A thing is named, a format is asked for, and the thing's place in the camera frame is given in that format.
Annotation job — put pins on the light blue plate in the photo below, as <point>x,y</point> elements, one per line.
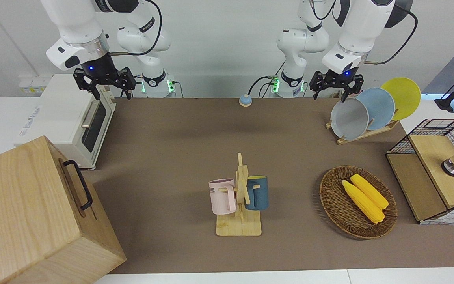
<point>380,106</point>

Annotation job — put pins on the yellow plate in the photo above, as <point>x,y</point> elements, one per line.
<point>406,94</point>

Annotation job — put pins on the pink mug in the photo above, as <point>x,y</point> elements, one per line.
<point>221,197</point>

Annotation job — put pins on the dark blue mug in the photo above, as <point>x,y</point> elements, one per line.
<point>259,193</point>

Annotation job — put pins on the brown table mat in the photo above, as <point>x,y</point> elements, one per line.
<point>172,138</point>

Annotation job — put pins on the yellow corn cob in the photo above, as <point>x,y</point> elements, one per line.
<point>371,192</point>
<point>363,203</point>

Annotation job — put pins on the gray plate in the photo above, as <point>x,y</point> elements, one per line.
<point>349,120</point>

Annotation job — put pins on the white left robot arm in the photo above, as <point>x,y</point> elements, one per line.
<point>359,27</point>

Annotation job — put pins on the brown wicker basket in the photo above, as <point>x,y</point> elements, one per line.
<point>337,205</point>

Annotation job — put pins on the wooden drawer cabinet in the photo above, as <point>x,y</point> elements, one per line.
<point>22,213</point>

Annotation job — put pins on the white toaster oven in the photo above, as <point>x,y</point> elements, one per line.
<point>61,110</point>

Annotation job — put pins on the wooden mug tree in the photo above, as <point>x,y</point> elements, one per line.
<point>239,227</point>

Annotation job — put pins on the white wall power strip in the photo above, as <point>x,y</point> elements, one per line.
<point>34,85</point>

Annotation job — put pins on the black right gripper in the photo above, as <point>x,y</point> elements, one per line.
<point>101,71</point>

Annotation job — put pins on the wooden plate rack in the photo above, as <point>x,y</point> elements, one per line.
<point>384,128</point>

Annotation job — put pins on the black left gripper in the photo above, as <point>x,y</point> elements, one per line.
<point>339,80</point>

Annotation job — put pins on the small blue bell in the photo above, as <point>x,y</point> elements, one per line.
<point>245,100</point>

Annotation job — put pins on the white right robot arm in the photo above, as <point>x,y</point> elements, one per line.
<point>73,19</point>

